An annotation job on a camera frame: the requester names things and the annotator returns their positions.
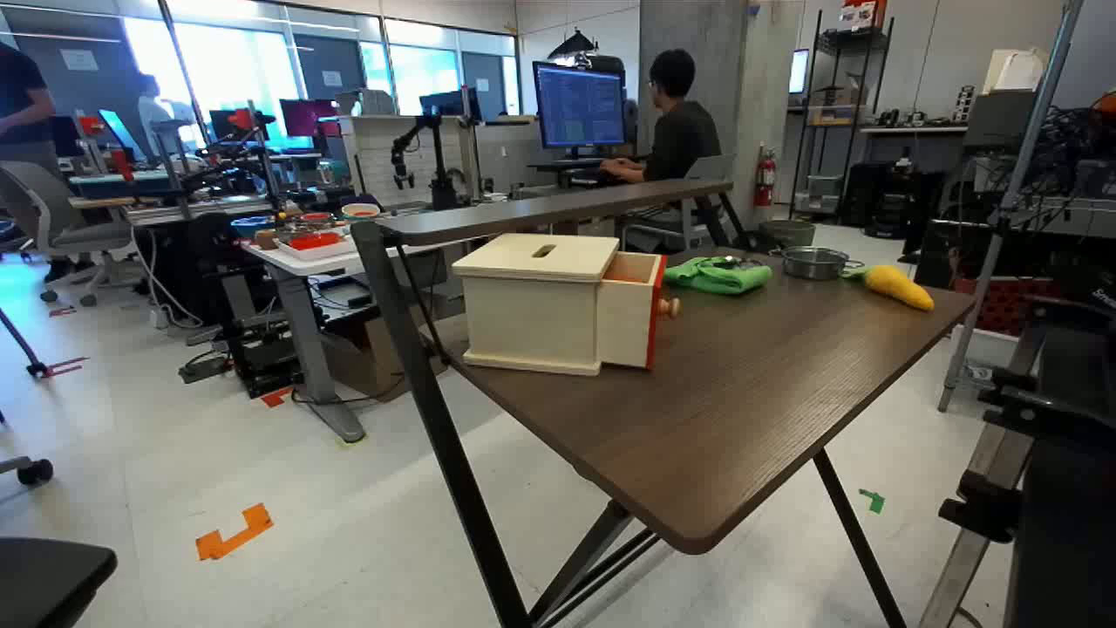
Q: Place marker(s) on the wooden drawer red front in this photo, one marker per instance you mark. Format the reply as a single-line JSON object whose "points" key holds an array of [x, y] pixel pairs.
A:
{"points": [[629, 307]]}

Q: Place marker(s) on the black background robot arm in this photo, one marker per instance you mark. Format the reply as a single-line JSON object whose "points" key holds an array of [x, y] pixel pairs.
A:
{"points": [[427, 132]]}

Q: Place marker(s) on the light wooden box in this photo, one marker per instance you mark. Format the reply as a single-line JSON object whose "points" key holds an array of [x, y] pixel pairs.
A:
{"points": [[533, 303]]}

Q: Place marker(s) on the green cloth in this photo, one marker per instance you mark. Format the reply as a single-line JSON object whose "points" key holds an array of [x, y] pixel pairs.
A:
{"points": [[716, 276]]}

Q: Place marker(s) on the computer monitor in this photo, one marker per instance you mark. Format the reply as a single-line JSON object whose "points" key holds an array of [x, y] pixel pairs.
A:
{"points": [[579, 110]]}

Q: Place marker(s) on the seated person dark shirt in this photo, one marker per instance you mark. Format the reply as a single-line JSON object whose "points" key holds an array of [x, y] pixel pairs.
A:
{"points": [[686, 132]]}

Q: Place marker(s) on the red fire extinguisher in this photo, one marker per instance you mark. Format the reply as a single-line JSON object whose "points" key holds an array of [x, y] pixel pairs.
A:
{"points": [[764, 177]]}

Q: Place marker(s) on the white adjustable desk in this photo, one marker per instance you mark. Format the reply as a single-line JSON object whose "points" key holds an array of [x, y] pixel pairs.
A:
{"points": [[294, 272]]}

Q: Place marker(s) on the yellow plush banana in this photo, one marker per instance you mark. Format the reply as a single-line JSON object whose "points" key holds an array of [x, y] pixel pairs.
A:
{"points": [[897, 285]]}

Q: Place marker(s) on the orange floor tape marker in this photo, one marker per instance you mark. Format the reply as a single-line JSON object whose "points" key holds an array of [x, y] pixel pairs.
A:
{"points": [[225, 542]]}

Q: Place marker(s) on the metal shelving rack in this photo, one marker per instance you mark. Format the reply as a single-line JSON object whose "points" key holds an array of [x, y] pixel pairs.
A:
{"points": [[841, 91]]}

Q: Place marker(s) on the grey office chair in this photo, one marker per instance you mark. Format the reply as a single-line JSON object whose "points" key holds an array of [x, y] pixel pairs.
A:
{"points": [[48, 214]]}

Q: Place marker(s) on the black equipment stand right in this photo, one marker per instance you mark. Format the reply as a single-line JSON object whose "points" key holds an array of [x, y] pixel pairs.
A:
{"points": [[1044, 475]]}

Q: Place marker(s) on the standing person black shirt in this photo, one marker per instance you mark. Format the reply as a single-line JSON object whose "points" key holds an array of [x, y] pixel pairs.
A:
{"points": [[27, 110]]}

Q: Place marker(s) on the dark wooden table frame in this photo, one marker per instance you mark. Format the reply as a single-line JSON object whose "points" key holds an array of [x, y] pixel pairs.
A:
{"points": [[737, 400]]}

